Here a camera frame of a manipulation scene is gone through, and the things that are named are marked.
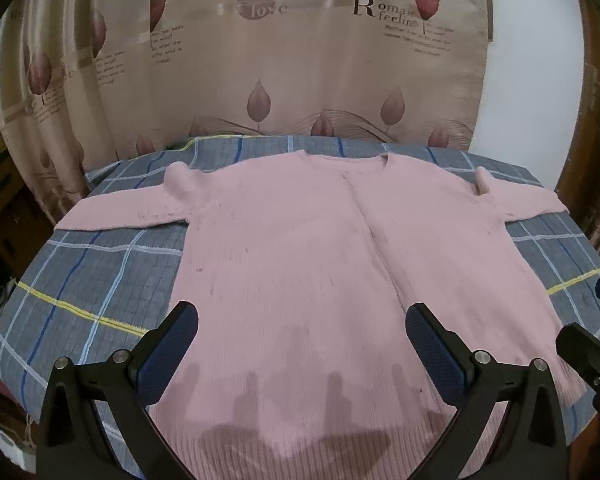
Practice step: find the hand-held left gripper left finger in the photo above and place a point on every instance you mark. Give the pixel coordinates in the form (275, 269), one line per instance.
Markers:
(172, 347)

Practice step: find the white plastic object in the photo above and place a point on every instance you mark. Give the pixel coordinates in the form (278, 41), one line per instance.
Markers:
(10, 452)

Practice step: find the blue-grey plaid bedsheet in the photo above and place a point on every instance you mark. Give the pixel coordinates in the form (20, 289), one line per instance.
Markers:
(95, 280)

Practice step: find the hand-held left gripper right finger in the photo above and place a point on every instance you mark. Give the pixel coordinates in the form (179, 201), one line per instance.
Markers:
(430, 347)

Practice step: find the beige leaf-print curtain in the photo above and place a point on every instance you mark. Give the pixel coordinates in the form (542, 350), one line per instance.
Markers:
(290, 70)

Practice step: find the brown wooden door frame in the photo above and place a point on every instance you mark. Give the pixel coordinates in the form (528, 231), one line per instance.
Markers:
(592, 135)

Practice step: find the pink knit sweater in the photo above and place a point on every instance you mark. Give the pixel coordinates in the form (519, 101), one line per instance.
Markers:
(300, 260)

